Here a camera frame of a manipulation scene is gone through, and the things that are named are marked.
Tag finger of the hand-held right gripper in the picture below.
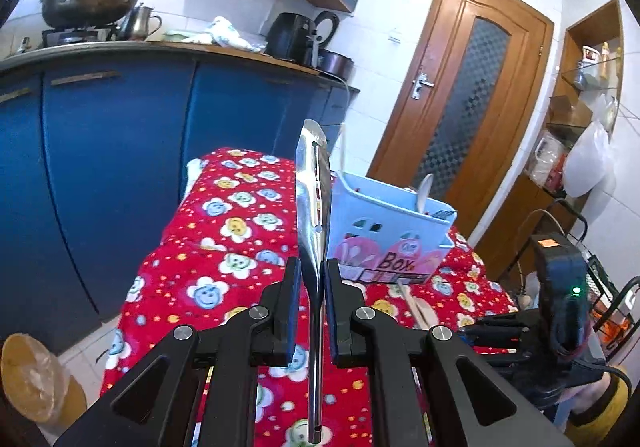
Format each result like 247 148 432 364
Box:
457 311 532 364

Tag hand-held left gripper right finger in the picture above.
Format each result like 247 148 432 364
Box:
324 258 576 447

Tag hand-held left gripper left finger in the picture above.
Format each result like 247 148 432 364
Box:
52 257 303 447

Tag metal slotted spatula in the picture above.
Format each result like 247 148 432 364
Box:
294 119 333 445

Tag light blue utensil holder box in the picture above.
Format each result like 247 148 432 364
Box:
327 170 458 285

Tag person's right forearm yellow sleeve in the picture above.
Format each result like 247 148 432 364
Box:
565 369 633 433

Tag red flower printed tablecloth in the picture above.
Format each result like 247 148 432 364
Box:
100 147 518 447

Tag white plastic bag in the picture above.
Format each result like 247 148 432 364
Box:
564 119 616 198

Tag clear snack bag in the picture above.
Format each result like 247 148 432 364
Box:
525 132 568 192

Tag cardboard box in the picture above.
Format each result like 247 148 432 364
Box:
547 94 593 128

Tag white red packet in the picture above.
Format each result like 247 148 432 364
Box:
579 46 602 78

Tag yellow bottle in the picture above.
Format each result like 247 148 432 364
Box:
601 42 623 78

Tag blue lower kitchen cabinets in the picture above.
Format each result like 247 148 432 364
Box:
0 42 361 353

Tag black rice cooker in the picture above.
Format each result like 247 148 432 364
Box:
312 11 356 80

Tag wooden door with glass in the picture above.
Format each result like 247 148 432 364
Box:
367 0 556 278

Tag black air fryer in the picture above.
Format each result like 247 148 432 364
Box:
264 12 321 68

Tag white patterned cloth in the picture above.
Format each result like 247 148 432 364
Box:
202 17 263 52

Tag steel kettle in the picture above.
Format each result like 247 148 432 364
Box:
117 3 163 42

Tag gas stove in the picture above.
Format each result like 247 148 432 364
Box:
40 27 121 48

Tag wooden wall shelf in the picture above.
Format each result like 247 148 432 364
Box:
475 0 626 288

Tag white power cable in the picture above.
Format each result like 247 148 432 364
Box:
340 77 351 175

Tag metal door handle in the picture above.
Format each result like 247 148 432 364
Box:
411 72 435 100

